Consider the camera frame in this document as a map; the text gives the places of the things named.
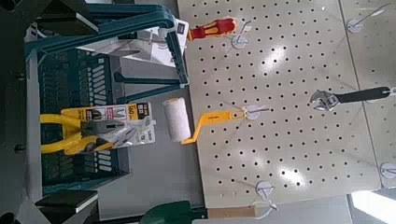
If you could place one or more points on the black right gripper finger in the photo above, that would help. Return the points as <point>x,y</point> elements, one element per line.
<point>67,202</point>
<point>68,20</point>

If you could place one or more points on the blue scissors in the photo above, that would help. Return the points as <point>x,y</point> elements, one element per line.
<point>155,53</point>

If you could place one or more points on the teal plastic crate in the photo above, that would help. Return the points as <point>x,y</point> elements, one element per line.
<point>71,84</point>

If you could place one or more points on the yellow pliers on card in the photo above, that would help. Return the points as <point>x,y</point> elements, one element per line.
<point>109,130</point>

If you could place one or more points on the grey partition panel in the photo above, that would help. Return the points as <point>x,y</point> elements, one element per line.
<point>162,174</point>

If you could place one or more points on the red yellow screwdriver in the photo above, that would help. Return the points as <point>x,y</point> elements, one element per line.
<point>214,28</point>

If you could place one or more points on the white pegboard hook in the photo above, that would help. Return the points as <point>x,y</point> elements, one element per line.
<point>239,42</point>
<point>388,171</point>
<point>252,112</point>
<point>355,25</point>
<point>264,188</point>

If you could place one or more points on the beige perforated pegboard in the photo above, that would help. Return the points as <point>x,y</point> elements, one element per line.
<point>280,140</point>

